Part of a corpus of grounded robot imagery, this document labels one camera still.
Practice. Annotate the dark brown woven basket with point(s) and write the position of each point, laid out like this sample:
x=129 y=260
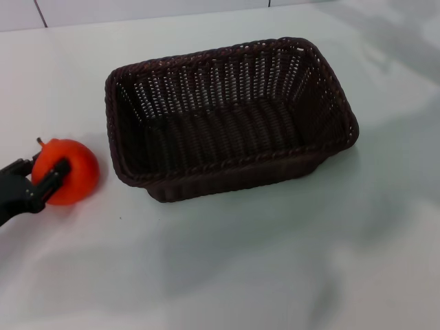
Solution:
x=237 y=130

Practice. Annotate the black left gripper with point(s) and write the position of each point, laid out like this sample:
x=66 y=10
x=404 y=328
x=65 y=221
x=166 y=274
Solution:
x=15 y=196

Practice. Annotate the orange red round fruit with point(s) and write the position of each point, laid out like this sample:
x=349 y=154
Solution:
x=80 y=165

